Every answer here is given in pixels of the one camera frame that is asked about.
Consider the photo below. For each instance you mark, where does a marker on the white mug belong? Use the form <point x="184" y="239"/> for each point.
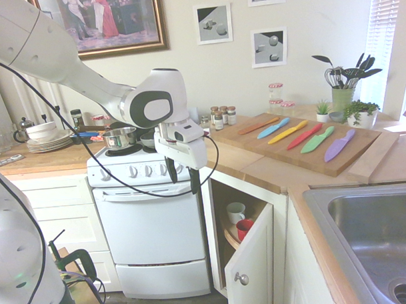
<point x="235" y="213"/>

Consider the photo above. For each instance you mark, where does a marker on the dark lidded glass jar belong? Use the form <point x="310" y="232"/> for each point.
<point x="76" y="118"/>

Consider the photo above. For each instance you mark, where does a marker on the stack of cream plates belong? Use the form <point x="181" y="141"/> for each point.
<point x="49" y="144"/>

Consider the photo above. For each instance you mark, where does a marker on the wooden plank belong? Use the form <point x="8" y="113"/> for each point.
<point x="373" y="157"/>

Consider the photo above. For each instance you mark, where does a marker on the wooden lid spice jar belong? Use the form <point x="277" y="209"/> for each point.
<point x="224" y="115"/>
<point x="219" y="121"/>
<point x="232" y="117"/>
<point x="214" y="112"/>

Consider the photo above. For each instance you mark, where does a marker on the blue knife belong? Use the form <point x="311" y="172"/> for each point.
<point x="272" y="129"/>

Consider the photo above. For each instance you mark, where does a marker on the black slotted spatula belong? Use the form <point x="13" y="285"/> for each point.
<point x="350" y="74"/>

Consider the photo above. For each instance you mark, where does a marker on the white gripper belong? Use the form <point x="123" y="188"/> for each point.
<point x="189" y="152"/>

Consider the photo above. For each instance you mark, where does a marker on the red checkered lid jar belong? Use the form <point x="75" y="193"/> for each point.
<point x="98" y="119"/>
<point x="276" y="92"/>
<point x="287" y="108"/>
<point x="275" y="106"/>

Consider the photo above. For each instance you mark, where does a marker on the orange knife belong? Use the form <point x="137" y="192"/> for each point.
<point x="255" y="127"/>

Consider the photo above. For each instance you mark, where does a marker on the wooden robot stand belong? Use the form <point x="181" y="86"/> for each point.
<point x="91" y="296"/>

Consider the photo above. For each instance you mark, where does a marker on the wooden lazy susan shelves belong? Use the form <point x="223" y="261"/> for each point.
<point x="231" y="239"/>

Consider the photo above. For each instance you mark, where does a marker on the white bowl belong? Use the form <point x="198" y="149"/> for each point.
<point x="40" y="130"/>

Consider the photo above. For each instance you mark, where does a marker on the white window blinds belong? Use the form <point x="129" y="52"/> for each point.
<point x="382" y="35"/>

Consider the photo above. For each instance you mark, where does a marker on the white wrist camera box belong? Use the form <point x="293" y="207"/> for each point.
<point x="189" y="132"/>

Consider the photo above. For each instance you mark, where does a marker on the green knife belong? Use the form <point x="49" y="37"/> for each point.
<point x="316" y="142"/>

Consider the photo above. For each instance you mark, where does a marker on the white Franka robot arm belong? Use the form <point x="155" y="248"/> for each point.
<point x="25" y="31"/>

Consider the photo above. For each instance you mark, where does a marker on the small grey bowl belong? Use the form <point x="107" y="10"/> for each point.
<point x="337" y="117"/>

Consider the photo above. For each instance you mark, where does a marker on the green utensil holder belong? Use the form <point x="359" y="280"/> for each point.
<point x="343" y="99"/>

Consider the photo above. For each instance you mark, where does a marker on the steel whisk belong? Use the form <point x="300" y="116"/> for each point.
<point x="332" y="76"/>

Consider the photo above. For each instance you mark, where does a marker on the black serving spoon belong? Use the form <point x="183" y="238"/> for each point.
<point x="321" y="59"/>

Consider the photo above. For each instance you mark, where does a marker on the gold framed painting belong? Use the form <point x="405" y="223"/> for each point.
<point x="118" y="15"/>

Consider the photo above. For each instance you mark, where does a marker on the round metal door knob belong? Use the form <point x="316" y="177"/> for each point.
<point x="241" y="278"/>

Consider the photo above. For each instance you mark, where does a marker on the steel pot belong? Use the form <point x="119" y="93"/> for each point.
<point x="119" y="140"/>

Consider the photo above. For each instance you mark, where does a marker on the french press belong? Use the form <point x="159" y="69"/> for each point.
<point x="23" y="130"/>

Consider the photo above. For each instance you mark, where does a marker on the white stove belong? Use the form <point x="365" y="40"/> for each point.
<point x="152" y="227"/>

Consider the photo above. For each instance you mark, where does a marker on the bushy plant in white pot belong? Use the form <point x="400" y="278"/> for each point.
<point x="362" y="118"/>

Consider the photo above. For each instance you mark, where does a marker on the white corner cabinet frame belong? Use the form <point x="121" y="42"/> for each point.
<point x="281" y="222"/>

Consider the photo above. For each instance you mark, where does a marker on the large wooden cutting board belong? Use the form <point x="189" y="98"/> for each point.
<point x="249" y="143"/>

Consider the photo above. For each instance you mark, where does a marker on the red mug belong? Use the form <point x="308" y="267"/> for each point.
<point x="243" y="229"/>

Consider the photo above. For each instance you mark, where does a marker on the white panelled cabinet doors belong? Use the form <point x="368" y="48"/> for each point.
<point x="306" y="255"/>

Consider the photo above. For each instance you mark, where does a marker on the white drawer cabinet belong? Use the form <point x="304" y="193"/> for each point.
<point x="65" y="210"/>

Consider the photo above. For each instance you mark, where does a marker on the small clear shaker jar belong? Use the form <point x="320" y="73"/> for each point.
<point x="205" y="122"/>

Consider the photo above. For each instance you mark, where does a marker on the yellow knife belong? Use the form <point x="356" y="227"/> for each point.
<point x="287" y="133"/>

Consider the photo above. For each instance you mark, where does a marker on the purple knife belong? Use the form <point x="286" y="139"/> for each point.
<point x="338" y="147"/>

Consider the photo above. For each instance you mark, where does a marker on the red knife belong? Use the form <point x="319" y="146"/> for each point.
<point x="304" y="136"/>

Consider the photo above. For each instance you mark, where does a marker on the white cabinet door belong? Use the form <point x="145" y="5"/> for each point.
<point x="250" y="257"/>

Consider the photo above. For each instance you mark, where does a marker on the small plant in white pot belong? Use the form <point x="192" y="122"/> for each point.
<point x="322" y="114"/>

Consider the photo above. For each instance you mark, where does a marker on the green clamp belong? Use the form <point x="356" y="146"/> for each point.
<point x="76" y="254"/>

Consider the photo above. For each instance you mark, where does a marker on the stainless steel sink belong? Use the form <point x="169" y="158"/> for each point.
<point x="375" y="226"/>

